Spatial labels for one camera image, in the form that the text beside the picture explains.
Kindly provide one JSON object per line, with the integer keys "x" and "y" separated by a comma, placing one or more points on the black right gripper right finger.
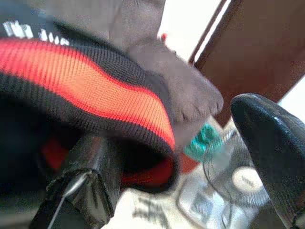
{"x": 278, "y": 155}

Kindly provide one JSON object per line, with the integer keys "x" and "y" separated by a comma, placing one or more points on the grey table fan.
{"x": 245, "y": 182}

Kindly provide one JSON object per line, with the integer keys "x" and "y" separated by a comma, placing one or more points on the green plastic piece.
{"x": 202, "y": 143}

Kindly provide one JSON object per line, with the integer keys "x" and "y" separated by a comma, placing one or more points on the navy shirt red stripe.
{"x": 83, "y": 78}

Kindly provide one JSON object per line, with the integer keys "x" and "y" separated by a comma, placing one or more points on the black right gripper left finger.
{"x": 90, "y": 181}

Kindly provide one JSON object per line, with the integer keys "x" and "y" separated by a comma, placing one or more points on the brown wooden door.
{"x": 250, "y": 47}

